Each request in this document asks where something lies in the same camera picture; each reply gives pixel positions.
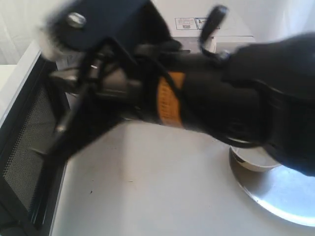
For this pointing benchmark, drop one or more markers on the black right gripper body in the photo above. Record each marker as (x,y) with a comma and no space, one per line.
(122,44)

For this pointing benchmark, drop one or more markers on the black mesh microwave door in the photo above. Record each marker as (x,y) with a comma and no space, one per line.
(30,107)

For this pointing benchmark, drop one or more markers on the round silver arm base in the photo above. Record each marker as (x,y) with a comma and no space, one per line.
(279,190)

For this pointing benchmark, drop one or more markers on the black orange right robot arm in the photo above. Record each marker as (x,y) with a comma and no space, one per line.
(262,95)

